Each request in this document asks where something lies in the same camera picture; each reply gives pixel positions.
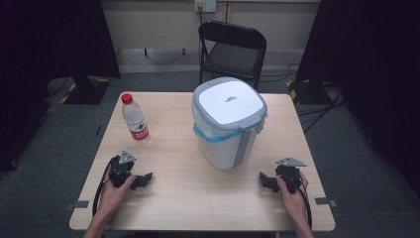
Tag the person's left hand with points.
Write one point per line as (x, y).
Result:
(112, 196)

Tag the clear blue-edged trash bag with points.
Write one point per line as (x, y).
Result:
(211, 134)

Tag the person's right hand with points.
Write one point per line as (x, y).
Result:
(292, 201)

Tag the black folding chair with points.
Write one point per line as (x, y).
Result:
(236, 58)

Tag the grey round stand base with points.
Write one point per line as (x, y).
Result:
(59, 86)

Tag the red-capped plastic water bottle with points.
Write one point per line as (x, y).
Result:
(135, 120)

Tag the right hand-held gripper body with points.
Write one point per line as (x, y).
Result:
(289, 173)

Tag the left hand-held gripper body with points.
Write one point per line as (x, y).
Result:
(120, 172)

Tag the black stand base yellow tape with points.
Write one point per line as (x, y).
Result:
(86, 92)
(308, 94)

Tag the white wall outlet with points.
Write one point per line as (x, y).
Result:
(205, 5)

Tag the grey tape strip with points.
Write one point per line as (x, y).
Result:
(325, 201)
(77, 205)

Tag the white grey-lidded trash can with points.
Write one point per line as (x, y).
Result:
(228, 105)

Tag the dark curtain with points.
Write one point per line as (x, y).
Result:
(373, 66)
(39, 66)

